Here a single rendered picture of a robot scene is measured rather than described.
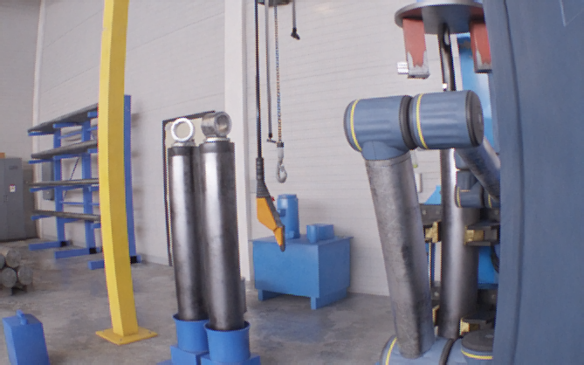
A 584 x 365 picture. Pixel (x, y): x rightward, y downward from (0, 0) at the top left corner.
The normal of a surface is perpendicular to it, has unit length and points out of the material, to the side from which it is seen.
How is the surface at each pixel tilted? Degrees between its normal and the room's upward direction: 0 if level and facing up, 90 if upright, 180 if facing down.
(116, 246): 90
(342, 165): 90
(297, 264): 90
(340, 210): 90
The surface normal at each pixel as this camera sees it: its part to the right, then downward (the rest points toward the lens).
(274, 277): -0.62, 0.04
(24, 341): 0.73, -0.01
